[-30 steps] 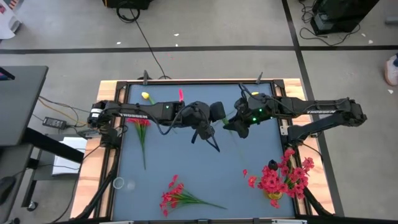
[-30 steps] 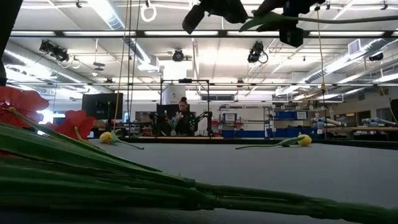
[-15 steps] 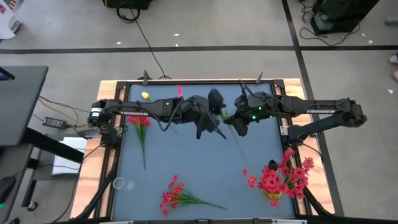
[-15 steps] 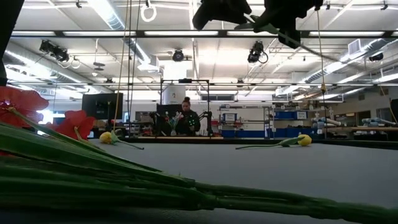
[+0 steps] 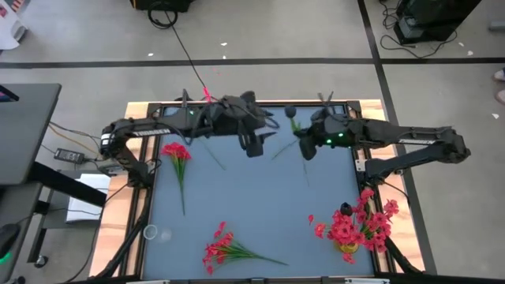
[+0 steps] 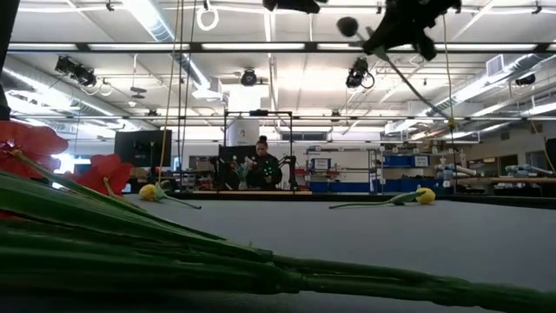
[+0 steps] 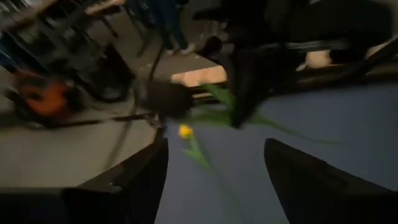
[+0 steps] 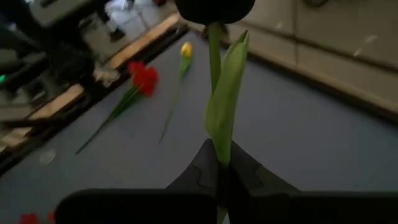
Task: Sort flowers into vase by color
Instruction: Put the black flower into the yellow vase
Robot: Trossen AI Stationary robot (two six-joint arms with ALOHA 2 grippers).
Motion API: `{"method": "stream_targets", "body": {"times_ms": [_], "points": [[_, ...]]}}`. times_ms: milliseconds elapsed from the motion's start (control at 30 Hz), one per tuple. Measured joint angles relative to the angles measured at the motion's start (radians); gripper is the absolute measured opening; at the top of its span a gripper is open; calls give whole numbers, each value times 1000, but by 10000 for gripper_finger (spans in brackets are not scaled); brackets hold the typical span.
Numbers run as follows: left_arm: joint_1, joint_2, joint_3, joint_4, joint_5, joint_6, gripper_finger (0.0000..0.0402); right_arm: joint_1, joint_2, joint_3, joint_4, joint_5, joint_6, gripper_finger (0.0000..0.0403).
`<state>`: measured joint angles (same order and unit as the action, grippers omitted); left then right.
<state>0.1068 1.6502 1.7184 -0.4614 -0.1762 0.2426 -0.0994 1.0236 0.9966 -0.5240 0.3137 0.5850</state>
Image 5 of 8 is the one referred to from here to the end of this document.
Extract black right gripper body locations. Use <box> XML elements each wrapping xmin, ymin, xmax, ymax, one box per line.
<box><xmin>311</xmin><ymin>109</ymin><xmax>358</xmax><ymax>149</ymax></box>

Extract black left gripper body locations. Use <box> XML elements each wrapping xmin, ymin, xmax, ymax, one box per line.
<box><xmin>226</xmin><ymin>91</ymin><xmax>278</xmax><ymax>137</ymax></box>

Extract red flower bunch single stem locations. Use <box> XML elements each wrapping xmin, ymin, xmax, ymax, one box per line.
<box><xmin>160</xmin><ymin>141</ymin><xmax>193</xmax><ymax>217</ymax></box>

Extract red flower bunch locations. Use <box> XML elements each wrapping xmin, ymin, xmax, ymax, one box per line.
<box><xmin>353</xmin><ymin>188</ymin><xmax>400</xmax><ymax>254</ymax></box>
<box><xmin>314</xmin><ymin>210</ymin><xmax>366</xmax><ymax>264</ymax></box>

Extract red flower bunch many stems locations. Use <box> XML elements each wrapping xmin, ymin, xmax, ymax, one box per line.
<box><xmin>201</xmin><ymin>220</ymin><xmax>290</xmax><ymax>276</ymax></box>

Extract yellow glass vase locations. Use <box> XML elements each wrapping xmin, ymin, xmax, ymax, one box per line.
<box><xmin>335</xmin><ymin>241</ymin><xmax>361</xmax><ymax>255</ymax></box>

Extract clear glass vase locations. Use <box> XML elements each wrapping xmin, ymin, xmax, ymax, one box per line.
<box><xmin>142</xmin><ymin>223</ymin><xmax>159</xmax><ymax>241</ymax></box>

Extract blue table mat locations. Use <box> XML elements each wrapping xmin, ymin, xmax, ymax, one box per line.
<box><xmin>142</xmin><ymin>104</ymin><xmax>376</xmax><ymax>278</ymax></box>

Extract black equipment case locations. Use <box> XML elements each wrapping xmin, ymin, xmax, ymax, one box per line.
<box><xmin>393</xmin><ymin>0</ymin><xmax>483</xmax><ymax>45</ymax></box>

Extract black box on floor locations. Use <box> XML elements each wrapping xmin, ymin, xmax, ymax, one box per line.
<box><xmin>129</xmin><ymin>0</ymin><xmax>195</xmax><ymax>13</ymax></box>

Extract black power adapter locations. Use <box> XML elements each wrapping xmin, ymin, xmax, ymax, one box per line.
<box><xmin>53</xmin><ymin>147</ymin><xmax>86</xmax><ymax>166</ymax></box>

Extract white paper stack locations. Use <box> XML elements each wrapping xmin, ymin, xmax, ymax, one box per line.
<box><xmin>65</xmin><ymin>172</ymin><xmax>112</xmax><ymax>224</ymax></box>

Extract black desk beam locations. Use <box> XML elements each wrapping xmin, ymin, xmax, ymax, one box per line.
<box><xmin>28</xmin><ymin>160</ymin><xmax>108</xmax><ymax>208</ymax></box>

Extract grey desk top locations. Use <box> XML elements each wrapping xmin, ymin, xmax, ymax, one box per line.
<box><xmin>0</xmin><ymin>82</ymin><xmax>63</xmax><ymax>186</ymax></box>

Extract dark screen device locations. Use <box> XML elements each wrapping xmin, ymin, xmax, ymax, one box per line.
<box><xmin>0</xmin><ymin>84</ymin><xmax>20</xmax><ymax>103</ymax></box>

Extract dark low desk surface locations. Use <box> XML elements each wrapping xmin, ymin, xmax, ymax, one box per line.
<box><xmin>0</xmin><ymin>181</ymin><xmax>43</xmax><ymax>284</ymax></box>

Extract white box with flag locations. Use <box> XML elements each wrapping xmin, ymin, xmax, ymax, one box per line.
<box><xmin>0</xmin><ymin>0</ymin><xmax>29</xmax><ymax>51</ymax></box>

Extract black computer mouse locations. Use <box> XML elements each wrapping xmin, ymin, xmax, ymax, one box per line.
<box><xmin>0</xmin><ymin>222</ymin><xmax>21</xmax><ymax>260</ymax></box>

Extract black floor cable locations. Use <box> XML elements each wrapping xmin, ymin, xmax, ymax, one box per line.
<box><xmin>147</xmin><ymin>0</ymin><xmax>216</xmax><ymax>103</ymax></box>

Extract black metal table frame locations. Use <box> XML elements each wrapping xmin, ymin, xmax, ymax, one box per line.
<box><xmin>91</xmin><ymin>99</ymin><xmax>427</xmax><ymax>284</ymax></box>

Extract black cables on floor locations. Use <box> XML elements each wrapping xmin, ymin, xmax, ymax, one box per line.
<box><xmin>378</xmin><ymin>0</ymin><xmax>459</xmax><ymax>60</ymax></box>

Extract orange cable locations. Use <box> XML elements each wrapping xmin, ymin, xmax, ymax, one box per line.
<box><xmin>47</xmin><ymin>124</ymin><xmax>102</xmax><ymax>157</ymax></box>

